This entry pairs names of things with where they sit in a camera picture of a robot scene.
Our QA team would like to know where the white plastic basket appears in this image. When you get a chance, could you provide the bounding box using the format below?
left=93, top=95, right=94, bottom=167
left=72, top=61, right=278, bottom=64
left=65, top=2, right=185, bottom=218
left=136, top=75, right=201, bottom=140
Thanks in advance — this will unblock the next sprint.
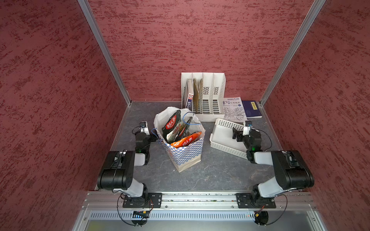
left=210, top=118, right=247, bottom=159

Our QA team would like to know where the white green condiment packet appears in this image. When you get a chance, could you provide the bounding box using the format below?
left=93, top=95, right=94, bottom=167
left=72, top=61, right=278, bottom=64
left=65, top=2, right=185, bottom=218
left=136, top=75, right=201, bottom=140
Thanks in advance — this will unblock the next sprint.
left=166, top=121, right=184, bottom=144

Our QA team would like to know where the orange condiment packet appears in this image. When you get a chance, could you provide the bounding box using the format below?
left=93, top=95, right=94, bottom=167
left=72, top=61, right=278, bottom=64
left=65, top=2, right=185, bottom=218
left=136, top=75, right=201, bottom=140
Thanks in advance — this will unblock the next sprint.
left=171, top=131, right=202, bottom=148

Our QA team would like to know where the white blue checkered paper bag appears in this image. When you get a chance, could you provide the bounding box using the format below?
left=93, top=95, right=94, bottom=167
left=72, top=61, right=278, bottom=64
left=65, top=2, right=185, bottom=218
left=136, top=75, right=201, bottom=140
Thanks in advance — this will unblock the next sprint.
left=154, top=107, right=205, bottom=172

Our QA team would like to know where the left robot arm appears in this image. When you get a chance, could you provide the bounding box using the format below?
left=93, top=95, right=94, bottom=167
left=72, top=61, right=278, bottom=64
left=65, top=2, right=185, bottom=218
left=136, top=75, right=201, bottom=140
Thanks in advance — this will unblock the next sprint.
left=97, top=132, right=162, bottom=209

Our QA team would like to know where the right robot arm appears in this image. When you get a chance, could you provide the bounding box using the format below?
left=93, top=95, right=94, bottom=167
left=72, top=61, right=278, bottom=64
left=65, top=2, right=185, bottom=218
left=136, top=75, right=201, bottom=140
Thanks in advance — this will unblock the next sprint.
left=232, top=128, right=315, bottom=209

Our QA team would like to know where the white illustrated book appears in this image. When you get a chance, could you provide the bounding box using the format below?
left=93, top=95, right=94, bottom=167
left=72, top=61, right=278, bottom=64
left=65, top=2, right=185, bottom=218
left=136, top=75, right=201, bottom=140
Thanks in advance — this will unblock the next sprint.
left=223, top=97, right=247, bottom=123

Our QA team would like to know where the dark blue book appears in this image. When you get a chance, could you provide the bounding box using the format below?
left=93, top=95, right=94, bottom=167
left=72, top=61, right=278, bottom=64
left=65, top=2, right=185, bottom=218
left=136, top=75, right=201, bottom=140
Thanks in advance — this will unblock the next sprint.
left=242, top=101, right=262, bottom=118

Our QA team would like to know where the white file organizer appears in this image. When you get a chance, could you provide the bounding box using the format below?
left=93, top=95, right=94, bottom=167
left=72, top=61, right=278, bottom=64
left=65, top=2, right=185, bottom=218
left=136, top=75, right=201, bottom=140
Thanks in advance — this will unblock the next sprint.
left=181, top=72, right=226, bottom=122

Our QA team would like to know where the book in organizer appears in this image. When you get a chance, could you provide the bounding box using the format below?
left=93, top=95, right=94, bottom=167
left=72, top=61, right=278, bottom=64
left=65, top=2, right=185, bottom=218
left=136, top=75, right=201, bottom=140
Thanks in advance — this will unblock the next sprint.
left=185, top=79, right=194, bottom=111

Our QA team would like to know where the brown folder in organizer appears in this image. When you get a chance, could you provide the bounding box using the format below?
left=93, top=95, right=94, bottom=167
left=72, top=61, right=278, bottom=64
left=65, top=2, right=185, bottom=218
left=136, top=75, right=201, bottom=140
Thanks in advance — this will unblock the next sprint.
left=193, top=79, right=203, bottom=114

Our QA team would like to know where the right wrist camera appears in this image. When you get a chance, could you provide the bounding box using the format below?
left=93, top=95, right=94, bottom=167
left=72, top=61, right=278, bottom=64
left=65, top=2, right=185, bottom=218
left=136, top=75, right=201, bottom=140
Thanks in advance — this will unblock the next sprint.
left=242, top=120, right=252, bottom=136

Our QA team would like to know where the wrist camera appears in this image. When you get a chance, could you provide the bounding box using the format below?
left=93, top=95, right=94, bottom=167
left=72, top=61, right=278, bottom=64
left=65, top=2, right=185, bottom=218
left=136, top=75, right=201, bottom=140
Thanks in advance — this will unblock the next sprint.
left=242, top=120, right=252, bottom=136
left=139, top=121, right=150, bottom=135

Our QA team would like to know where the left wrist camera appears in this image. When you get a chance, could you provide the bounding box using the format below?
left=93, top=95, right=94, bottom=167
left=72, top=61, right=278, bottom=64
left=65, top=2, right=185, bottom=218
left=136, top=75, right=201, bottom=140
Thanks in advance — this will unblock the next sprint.
left=139, top=121, right=150, bottom=135

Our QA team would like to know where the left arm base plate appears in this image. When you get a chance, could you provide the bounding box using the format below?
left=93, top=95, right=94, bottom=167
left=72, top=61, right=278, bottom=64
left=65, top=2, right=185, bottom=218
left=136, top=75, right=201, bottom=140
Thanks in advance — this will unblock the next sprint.
left=120, top=192, right=162, bottom=209

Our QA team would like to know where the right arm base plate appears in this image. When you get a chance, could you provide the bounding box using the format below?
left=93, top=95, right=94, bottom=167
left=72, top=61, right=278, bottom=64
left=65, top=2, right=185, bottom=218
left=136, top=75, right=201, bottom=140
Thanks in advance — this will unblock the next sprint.
left=236, top=193, right=276, bottom=209

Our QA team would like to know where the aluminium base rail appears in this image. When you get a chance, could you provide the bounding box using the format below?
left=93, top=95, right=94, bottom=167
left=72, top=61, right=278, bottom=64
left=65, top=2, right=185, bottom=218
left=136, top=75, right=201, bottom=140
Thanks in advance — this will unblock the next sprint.
left=82, top=191, right=318, bottom=211

